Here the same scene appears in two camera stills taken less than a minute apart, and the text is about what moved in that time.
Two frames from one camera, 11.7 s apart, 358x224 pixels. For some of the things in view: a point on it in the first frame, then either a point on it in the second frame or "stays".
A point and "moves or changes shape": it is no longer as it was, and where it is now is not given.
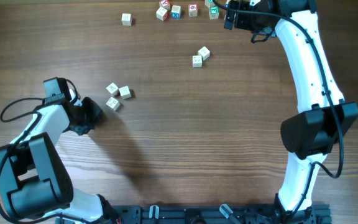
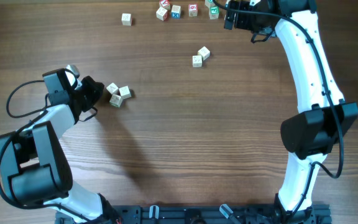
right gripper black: x=229 y=16 stays
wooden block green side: x=112 y=88 stays
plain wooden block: x=125 y=92 stays
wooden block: x=113 y=103 moves or changes shape
